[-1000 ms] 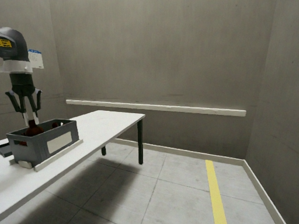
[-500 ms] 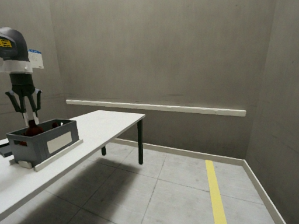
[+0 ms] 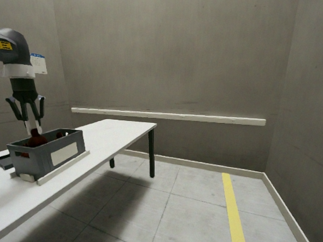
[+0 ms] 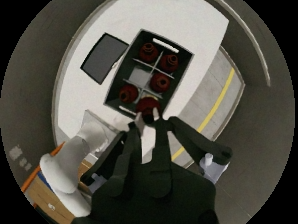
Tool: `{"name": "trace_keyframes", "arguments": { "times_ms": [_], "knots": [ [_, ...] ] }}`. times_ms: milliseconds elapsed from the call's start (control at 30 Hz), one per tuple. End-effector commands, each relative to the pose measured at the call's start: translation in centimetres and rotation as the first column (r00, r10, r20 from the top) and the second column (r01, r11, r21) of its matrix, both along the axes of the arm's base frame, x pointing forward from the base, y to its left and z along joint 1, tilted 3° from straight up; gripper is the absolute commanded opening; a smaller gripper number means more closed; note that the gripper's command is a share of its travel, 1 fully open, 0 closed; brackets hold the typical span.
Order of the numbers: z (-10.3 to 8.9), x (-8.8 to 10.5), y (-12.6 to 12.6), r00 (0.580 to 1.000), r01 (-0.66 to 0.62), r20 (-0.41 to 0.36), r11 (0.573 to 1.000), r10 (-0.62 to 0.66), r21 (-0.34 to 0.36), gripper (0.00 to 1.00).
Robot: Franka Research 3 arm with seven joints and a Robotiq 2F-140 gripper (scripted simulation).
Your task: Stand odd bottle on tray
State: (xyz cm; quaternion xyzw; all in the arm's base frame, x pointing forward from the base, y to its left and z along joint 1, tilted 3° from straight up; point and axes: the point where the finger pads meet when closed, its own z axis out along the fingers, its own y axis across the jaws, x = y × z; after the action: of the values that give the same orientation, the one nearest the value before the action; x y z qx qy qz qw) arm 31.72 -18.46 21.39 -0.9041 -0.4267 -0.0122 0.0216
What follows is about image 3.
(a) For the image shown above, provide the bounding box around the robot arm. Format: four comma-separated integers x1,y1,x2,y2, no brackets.
0,28,35,79

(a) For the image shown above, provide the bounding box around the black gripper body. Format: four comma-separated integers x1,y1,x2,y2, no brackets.
10,78,38,103

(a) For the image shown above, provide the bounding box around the grey plastic crate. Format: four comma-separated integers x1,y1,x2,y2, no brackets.
7,128,86,181

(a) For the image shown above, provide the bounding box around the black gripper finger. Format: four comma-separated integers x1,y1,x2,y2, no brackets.
27,95,45,134
6,96,31,135

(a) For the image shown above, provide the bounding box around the brown glass bottle with cream label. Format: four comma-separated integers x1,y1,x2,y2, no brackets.
27,128,48,148

